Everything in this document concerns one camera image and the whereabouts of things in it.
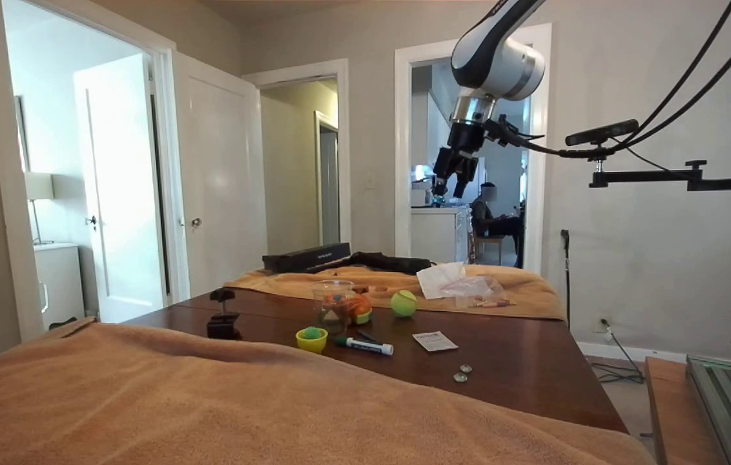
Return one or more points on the long black box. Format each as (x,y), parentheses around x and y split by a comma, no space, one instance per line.
(304,259)

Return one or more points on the glass framed tray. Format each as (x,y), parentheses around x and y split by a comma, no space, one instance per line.
(730,414)

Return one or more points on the orange towel with bag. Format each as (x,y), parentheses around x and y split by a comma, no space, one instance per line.
(521,298)

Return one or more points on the white wall outlet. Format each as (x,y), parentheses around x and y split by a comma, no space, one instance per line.
(606,327)

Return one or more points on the black stereo camera bar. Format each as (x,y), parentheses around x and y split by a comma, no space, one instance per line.
(601,134)

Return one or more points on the white inner room door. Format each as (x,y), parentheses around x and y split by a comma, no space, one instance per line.
(122,191)

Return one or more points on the black fabric bag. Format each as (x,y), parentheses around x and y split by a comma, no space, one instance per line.
(390,263)

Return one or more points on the white open panel door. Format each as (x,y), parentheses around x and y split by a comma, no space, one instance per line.
(221,171)

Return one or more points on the small silver coin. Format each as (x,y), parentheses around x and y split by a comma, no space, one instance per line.
(461,379)
(465,367)

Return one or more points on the green white dry-erase marker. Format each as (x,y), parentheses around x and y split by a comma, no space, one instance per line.
(371,347)

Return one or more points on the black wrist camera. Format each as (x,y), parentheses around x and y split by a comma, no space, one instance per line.
(505,131)

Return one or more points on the large orange towel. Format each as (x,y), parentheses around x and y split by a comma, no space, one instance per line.
(211,405)

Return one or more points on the white bedroom cabinet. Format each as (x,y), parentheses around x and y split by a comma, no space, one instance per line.
(60,286)

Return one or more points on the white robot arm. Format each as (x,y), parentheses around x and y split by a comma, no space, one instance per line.
(501,65)

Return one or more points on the thin black pole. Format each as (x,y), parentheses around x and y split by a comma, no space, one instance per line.
(567,276)

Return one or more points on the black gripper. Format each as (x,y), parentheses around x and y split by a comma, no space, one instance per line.
(465,139)

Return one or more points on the black clamp stand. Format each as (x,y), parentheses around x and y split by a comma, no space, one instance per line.
(224,327)

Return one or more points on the small orange toy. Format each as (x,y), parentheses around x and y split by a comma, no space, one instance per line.
(353,307)

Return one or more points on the yellow cup green inside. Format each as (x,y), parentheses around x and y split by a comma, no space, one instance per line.
(312,340)

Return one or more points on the person in dark clothes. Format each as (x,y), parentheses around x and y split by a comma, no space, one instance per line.
(487,210)

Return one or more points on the white shade table lamp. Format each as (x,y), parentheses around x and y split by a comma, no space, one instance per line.
(40,188)

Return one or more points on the clear plastic zip bag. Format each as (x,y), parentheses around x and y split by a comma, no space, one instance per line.
(487,296)

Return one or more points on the white kitchen counter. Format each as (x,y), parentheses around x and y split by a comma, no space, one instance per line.
(437,233)

